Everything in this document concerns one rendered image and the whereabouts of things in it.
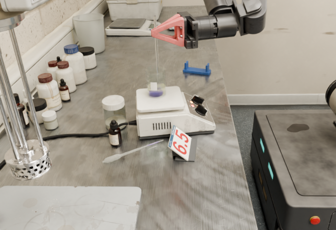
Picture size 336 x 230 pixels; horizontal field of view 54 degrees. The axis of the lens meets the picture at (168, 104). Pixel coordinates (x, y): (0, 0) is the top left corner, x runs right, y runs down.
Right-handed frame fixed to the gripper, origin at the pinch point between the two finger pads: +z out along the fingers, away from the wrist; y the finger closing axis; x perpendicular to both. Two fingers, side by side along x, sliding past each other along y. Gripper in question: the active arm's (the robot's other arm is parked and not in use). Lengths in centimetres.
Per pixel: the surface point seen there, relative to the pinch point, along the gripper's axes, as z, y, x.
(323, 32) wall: -133, -117, 47
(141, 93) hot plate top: 4.0, -3.3, 17.0
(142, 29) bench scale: -7, -84, 23
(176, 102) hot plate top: -3.7, 4.5, 17.0
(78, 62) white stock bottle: 21.5, -34.1, 17.7
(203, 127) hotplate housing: -9.7, 7.8, 23.4
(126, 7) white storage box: -3, -114, 18
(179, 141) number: -2.4, 12.3, 23.3
